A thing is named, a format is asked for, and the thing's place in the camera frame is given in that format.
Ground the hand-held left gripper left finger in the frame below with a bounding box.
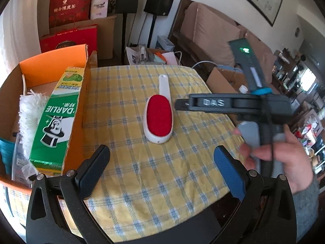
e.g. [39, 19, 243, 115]
[25, 144, 111, 244]

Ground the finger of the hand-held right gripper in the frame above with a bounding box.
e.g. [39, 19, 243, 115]
[175, 98, 190, 111]

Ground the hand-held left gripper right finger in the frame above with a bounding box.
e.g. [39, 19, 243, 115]
[213, 145, 297, 244]

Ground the red lint brush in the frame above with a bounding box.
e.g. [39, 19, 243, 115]
[143, 74, 176, 144]

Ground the green toothpaste box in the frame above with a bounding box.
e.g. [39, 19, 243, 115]
[29, 67, 85, 177]

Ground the white fluffy duster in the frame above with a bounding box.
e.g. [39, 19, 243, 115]
[19, 75, 50, 158]

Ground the blue collapsible funnel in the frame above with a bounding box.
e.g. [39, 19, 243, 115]
[0, 137, 16, 176]

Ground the orange cardboard box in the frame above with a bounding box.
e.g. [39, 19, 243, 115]
[0, 44, 98, 209]

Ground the person's right forearm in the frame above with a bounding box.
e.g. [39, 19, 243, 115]
[292, 175, 321, 244]

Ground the person's right hand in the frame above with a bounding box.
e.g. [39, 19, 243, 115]
[234, 124, 314, 194]

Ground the open brown cardboard box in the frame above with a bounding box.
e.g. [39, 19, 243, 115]
[206, 67, 249, 95]

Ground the small box with papers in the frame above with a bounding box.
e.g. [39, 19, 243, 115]
[148, 48, 180, 65]

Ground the cluttered display shelf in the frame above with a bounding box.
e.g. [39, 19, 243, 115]
[273, 48, 325, 173]

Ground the yellow plaid tablecloth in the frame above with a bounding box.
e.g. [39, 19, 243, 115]
[10, 65, 250, 242]

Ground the light blue box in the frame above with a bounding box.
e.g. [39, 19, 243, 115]
[156, 36, 175, 52]

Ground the white printed paper bag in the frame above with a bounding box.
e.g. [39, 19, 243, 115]
[126, 45, 149, 65]

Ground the brown sofa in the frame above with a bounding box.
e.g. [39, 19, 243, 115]
[169, 0, 280, 89]

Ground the large brown cardboard box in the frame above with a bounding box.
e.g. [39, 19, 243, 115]
[49, 15, 117, 60]

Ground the pink white paper bag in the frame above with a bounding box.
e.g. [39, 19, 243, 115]
[90, 0, 109, 20]

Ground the red gift box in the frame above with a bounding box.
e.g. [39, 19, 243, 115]
[39, 25, 98, 56]

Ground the white sheer curtain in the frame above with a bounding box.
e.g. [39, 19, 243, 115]
[0, 5, 42, 78]

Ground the red gift bag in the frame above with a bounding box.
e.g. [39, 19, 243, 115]
[49, 0, 95, 28]

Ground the white cable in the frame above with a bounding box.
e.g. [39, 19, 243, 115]
[178, 51, 216, 69]

